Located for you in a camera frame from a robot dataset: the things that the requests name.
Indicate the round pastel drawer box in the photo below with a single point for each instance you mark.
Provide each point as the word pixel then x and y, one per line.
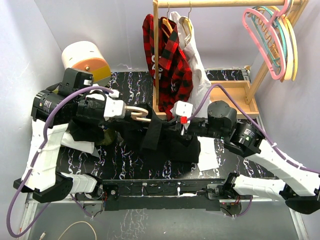
pixel 85 56

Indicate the beige plastic hanger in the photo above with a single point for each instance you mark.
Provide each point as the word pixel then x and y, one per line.
pixel 138 114

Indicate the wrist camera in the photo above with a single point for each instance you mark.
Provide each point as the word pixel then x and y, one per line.
pixel 114 107
pixel 183 110

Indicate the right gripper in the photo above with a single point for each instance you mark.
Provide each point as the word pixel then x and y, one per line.
pixel 184 130

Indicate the green plastic laundry basket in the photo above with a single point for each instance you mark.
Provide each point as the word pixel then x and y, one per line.
pixel 109 137

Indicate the teal plastic hanger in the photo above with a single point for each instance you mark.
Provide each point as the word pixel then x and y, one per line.
pixel 277 37

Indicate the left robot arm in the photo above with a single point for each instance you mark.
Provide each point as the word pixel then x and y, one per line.
pixel 64 114

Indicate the yellow plastic hanger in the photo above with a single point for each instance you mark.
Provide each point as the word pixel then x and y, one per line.
pixel 288 42

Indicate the white shirt in basket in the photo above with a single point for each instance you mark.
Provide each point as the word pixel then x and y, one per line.
pixel 83 146

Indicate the red plaid hanging shirt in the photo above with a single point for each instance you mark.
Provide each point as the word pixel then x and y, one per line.
pixel 175 75

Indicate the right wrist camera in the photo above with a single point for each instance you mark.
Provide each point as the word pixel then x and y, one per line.
pixel 183 110

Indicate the black button shirt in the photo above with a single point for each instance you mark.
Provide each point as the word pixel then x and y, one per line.
pixel 156 141

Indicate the white hanging shirt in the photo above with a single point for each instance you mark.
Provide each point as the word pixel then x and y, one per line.
pixel 187 43

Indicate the aluminium table frame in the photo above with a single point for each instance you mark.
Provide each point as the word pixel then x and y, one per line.
pixel 261 219

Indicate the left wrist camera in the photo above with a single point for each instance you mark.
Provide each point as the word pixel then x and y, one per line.
pixel 114 107

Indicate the pink plastic hanger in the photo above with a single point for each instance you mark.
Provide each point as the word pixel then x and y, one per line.
pixel 262 40

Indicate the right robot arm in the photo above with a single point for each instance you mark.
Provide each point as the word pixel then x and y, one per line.
pixel 298 188

